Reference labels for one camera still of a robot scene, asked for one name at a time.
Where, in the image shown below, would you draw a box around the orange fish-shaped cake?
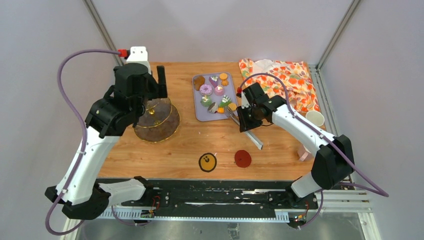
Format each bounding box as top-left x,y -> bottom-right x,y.
216,107 -> 226,114

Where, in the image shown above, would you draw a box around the floral orange cloth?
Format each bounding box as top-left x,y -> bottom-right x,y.
238,58 -> 321,113

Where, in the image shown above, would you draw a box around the green layered cake slice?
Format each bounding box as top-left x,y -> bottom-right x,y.
218,95 -> 233,108

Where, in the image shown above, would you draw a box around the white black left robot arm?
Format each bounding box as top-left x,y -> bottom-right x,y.
45,63 -> 168,220

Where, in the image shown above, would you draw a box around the red round coaster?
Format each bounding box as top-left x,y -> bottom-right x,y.
234,150 -> 252,168

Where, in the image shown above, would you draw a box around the yellow chick coaster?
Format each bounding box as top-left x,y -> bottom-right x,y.
198,152 -> 217,173

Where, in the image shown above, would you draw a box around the small orange shell cookie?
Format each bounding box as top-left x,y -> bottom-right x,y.
221,79 -> 229,87

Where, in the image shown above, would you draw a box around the round yellow biscuit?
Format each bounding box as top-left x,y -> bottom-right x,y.
227,102 -> 237,112

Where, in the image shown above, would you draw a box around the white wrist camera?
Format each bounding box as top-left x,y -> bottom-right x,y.
241,92 -> 251,109
125,46 -> 152,74

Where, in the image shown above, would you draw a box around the green sugared dome cake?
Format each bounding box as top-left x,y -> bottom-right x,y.
200,95 -> 212,108

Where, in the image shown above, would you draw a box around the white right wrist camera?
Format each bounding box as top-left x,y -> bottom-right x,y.
241,92 -> 251,109

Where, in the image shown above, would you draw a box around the orange round tart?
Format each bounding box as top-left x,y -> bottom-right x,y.
219,72 -> 228,81

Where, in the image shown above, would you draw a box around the brown cookie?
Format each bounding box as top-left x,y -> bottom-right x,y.
193,75 -> 205,91

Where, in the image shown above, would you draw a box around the pink sugared dome cake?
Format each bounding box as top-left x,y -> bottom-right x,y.
214,85 -> 225,96

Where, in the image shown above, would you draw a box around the metal serving tongs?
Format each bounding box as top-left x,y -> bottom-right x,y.
223,106 -> 264,150

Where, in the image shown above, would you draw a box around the grey chocolate cone cake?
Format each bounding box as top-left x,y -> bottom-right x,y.
207,102 -> 219,114

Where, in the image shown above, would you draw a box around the light green mug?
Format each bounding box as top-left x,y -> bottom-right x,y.
305,110 -> 325,127

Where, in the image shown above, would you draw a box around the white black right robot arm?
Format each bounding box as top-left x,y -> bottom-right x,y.
236,83 -> 354,209

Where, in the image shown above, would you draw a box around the three-tier glass cake stand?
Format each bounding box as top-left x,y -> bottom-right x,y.
134,98 -> 181,143

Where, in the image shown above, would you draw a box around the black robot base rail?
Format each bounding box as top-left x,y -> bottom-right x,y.
115,179 -> 319,228

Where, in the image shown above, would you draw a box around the lavender dessert tray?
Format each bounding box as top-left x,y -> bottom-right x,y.
192,71 -> 239,122

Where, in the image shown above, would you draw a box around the purple heart cake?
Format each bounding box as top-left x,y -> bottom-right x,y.
209,75 -> 219,88

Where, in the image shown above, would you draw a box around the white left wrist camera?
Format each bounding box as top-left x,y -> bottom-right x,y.
125,46 -> 152,74

